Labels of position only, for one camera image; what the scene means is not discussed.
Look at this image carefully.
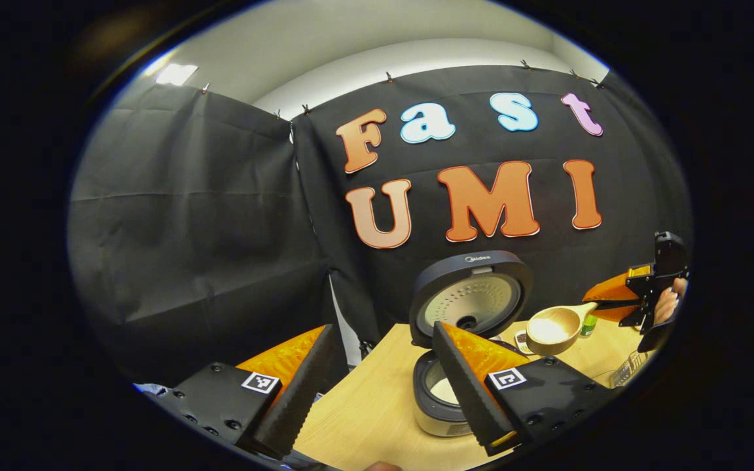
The row of black cloth clips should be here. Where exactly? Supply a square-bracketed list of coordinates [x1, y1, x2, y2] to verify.
[202, 59, 603, 120]

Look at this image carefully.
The black backdrop cloth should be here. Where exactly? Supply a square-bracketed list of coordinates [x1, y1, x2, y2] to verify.
[66, 63, 693, 387]

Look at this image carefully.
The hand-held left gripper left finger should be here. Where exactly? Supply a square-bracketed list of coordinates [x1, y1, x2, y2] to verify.
[135, 324, 340, 461]

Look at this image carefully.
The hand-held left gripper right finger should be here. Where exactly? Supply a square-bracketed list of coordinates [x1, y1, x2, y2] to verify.
[431, 321, 623, 457]

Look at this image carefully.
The ceiling light panel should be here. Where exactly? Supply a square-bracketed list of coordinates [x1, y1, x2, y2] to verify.
[154, 63, 199, 86]

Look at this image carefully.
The white rice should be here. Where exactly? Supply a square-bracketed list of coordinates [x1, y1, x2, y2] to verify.
[428, 378, 459, 405]

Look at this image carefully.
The metal wire chopstick holder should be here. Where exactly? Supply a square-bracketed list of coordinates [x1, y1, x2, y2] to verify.
[609, 350, 646, 389]

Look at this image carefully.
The wooden spoon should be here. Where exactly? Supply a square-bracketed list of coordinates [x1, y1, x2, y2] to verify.
[526, 301, 600, 357]

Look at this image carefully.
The dark grey rice cooker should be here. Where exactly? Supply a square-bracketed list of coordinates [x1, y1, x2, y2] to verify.
[408, 251, 535, 438]

